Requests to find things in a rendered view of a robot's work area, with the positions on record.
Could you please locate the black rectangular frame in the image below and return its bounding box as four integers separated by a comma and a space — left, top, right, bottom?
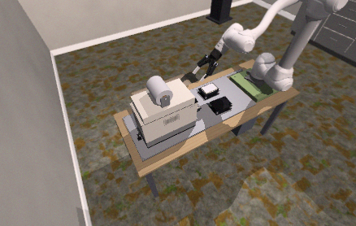
198, 86, 220, 100
209, 96, 233, 115

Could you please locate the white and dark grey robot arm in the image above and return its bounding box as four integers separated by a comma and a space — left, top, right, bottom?
215, 0, 348, 92

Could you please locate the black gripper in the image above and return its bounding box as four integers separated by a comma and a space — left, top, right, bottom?
193, 49, 222, 82

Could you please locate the grey cylinder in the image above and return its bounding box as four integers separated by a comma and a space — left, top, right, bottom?
146, 76, 173, 105

